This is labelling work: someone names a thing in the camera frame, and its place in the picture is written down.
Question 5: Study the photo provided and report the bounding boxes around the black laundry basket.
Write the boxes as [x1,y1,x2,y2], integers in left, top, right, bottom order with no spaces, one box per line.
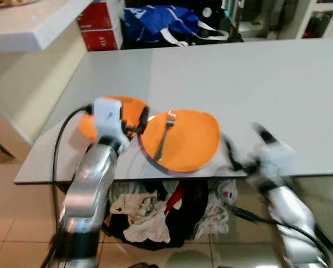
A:
[104,179,213,250]

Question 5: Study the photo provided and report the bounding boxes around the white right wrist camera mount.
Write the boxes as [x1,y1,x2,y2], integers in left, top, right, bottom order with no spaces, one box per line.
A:
[255,142,297,180]

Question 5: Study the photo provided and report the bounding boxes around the red cardboard box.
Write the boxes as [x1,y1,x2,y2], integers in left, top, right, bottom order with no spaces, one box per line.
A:
[77,1,113,31]
[80,28,119,52]

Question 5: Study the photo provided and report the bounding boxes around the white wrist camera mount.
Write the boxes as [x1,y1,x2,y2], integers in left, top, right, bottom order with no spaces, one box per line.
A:
[93,97,126,141]
[255,142,297,180]

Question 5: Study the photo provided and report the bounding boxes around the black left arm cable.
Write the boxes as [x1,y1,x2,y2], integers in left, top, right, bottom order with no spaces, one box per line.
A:
[51,104,96,235]

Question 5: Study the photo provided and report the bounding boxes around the orange plate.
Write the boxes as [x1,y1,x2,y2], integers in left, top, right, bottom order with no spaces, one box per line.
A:
[139,109,221,173]

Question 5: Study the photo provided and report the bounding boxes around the orange bowl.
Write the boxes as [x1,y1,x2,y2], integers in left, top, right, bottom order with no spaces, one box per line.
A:
[77,95,151,141]

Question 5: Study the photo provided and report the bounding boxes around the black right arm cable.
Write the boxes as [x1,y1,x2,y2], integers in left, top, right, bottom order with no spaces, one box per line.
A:
[227,204,333,264]

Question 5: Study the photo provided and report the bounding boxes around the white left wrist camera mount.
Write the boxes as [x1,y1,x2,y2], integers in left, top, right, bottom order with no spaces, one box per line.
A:
[93,97,126,141]

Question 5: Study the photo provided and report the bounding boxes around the cream crumpled cloth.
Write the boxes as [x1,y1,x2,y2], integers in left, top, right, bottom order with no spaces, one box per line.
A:
[109,190,174,244]

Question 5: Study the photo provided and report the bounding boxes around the white glass door cabinet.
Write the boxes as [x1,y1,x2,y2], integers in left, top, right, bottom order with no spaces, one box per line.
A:
[234,0,333,40]

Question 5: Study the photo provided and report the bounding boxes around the blue bag white straps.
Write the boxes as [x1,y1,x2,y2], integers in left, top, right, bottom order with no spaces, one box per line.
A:
[123,5,230,47]

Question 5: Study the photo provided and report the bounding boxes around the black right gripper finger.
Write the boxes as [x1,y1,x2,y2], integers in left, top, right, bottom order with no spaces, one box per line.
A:
[222,134,246,169]
[253,124,277,147]

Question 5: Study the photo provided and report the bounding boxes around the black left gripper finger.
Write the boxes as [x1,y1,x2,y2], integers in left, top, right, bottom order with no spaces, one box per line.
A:
[134,106,151,135]

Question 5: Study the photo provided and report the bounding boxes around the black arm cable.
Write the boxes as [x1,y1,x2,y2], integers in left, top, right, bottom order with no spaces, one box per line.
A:
[227,204,333,264]
[51,104,96,235]

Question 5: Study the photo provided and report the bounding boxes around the white cloth with logo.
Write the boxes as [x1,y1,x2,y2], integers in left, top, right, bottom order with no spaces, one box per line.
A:
[197,179,239,236]

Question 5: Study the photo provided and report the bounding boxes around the silver metal fork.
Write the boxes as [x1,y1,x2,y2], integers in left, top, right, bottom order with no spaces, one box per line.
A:
[153,111,177,163]

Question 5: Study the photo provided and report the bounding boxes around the red garment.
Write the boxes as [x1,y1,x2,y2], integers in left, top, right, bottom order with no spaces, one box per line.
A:
[165,184,185,216]

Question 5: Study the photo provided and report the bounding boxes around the white counter slab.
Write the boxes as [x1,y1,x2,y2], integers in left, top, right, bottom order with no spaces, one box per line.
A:
[0,0,94,54]

